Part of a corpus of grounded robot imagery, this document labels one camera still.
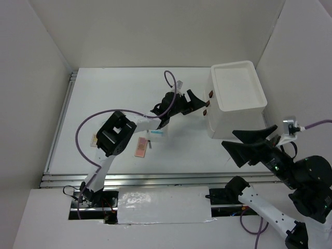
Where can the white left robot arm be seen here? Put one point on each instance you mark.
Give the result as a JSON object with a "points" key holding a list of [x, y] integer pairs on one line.
{"points": [[115, 134]]}

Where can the white cotton pad pack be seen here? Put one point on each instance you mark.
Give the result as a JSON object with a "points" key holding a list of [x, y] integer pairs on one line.
{"points": [[157, 136]]}

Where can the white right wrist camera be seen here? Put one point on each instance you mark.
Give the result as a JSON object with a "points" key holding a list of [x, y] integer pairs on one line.
{"points": [[291, 128]]}

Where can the white foil cover plate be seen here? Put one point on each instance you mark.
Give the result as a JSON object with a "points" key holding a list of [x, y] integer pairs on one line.
{"points": [[165, 205]]}

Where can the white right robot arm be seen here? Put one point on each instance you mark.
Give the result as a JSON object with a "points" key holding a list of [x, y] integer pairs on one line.
{"points": [[298, 206]]}

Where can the pink blush palette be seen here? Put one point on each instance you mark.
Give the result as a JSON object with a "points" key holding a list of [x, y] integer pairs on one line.
{"points": [[141, 147]]}

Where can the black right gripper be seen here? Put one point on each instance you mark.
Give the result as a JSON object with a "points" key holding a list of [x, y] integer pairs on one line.
{"points": [[239, 151]]}

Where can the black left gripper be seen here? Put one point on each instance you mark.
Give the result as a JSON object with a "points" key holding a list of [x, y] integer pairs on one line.
{"points": [[195, 103]]}

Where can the colourful eyeshadow palette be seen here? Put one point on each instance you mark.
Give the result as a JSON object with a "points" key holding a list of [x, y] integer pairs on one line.
{"points": [[94, 140]]}

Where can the white drawer cabinet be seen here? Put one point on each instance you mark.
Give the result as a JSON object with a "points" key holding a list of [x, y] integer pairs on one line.
{"points": [[240, 98]]}

